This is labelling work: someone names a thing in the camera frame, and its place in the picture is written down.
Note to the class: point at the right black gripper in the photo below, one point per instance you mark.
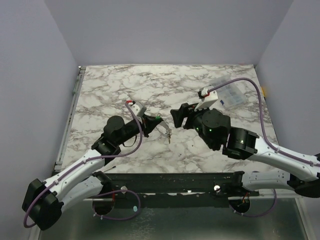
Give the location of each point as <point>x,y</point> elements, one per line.
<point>187,118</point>

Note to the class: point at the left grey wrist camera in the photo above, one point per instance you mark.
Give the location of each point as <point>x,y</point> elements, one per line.
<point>138,109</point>

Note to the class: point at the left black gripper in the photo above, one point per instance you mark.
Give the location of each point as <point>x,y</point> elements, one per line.
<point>148,123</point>

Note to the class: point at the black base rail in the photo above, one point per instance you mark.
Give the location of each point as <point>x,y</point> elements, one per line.
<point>170,190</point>

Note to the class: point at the metal side rail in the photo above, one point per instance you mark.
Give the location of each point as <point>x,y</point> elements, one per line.
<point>75,96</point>

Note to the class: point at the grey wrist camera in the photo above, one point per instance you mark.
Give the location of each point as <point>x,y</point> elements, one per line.
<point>207,99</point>
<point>138,109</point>

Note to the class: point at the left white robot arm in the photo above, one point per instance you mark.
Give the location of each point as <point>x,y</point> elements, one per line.
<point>46,200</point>

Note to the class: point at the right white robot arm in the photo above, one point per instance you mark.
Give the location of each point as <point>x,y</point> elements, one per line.
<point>292,171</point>

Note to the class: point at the clear plastic organizer box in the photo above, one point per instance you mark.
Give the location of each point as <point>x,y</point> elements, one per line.
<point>230,96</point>

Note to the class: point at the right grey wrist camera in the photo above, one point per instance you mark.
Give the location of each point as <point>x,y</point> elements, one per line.
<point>207,99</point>

